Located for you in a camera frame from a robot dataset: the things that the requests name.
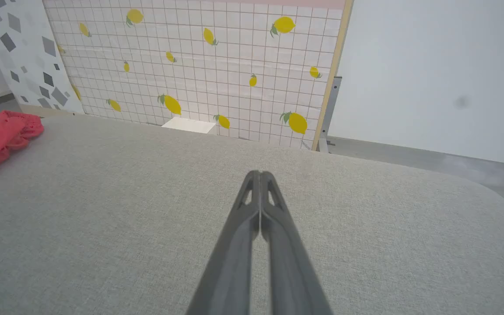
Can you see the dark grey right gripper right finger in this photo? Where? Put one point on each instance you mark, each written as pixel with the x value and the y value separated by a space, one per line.
pixel 291 271

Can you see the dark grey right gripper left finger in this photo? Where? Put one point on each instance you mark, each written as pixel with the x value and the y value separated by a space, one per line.
pixel 230 262

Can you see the grey fabric sofa cushion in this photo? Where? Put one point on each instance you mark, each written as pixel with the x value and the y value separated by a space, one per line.
pixel 103 218

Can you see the white box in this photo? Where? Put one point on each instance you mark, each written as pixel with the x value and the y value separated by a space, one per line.
pixel 188 125

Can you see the grey metal panel stand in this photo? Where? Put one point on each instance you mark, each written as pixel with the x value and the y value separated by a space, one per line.
pixel 330 109

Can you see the lemon print grid panel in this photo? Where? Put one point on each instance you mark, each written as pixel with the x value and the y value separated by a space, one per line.
pixel 234 57

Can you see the white panel with grey diamonds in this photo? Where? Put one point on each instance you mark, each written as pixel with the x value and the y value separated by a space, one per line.
pixel 24 52

